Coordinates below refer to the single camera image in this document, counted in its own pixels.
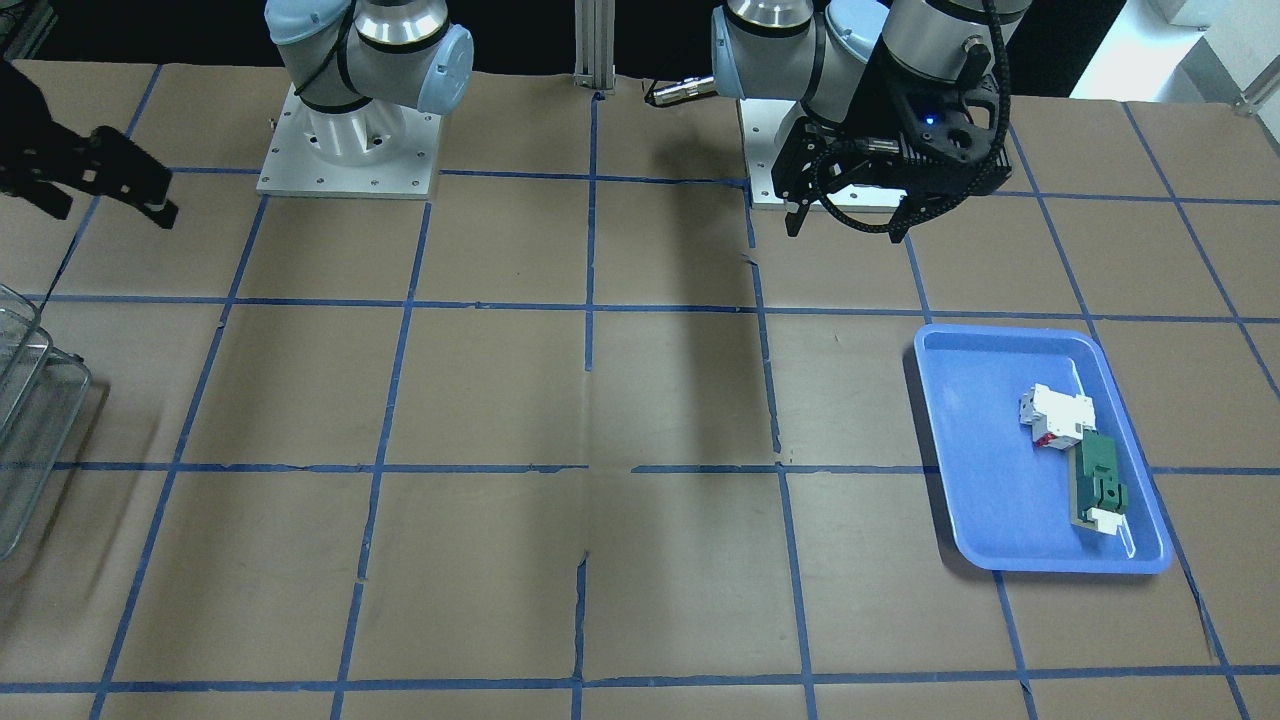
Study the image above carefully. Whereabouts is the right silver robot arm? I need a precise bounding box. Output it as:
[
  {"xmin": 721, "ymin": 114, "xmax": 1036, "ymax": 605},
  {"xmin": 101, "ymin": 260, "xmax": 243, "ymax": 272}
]
[{"xmin": 1, "ymin": 1, "xmax": 475, "ymax": 229}]

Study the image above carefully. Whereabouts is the blue plastic tray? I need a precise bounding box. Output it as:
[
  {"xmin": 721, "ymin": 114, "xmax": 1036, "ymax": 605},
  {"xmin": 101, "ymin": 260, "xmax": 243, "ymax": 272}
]
[{"xmin": 914, "ymin": 323, "xmax": 1172, "ymax": 575}]

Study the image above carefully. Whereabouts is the aluminium frame post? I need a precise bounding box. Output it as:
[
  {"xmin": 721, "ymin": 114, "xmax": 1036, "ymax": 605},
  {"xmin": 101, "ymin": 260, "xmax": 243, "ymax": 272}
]
[{"xmin": 573, "ymin": 0, "xmax": 616, "ymax": 94}]

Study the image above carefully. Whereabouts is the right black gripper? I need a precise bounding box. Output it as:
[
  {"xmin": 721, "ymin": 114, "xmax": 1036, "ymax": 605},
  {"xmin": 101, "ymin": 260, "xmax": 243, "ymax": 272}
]
[{"xmin": 1, "ymin": 60, "xmax": 180, "ymax": 231}]

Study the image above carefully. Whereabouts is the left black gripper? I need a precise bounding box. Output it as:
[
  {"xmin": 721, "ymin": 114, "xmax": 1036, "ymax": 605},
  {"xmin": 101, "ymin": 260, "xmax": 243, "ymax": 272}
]
[{"xmin": 772, "ymin": 50, "xmax": 1011, "ymax": 243}]

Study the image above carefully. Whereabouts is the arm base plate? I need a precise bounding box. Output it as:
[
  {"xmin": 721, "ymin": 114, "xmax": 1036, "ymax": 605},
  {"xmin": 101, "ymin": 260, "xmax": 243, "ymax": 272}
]
[
  {"xmin": 256, "ymin": 92, "xmax": 445, "ymax": 201},
  {"xmin": 739, "ymin": 99, "xmax": 905, "ymax": 222}
]

